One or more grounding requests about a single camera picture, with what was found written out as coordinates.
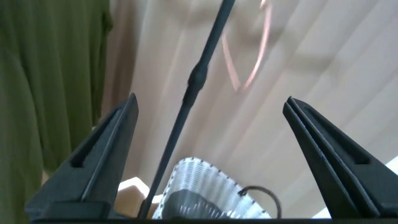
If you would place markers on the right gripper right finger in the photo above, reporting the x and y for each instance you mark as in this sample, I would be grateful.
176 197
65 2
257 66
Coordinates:
342 174

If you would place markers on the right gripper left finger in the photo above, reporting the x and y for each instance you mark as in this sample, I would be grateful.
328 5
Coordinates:
90 174

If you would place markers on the green printed shirt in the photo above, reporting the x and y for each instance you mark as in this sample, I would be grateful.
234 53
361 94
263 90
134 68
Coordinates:
46 62

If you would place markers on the pink clothes hanger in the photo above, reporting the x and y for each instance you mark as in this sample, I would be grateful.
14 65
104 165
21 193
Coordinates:
260 53

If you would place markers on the white laundry basket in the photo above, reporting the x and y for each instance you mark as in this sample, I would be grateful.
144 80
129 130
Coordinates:
199 177

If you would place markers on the black clothes rack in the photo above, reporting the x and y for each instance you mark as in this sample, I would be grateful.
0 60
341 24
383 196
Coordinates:
198 76

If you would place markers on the beige curtain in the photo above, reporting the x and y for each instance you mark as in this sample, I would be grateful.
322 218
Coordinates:
311 62

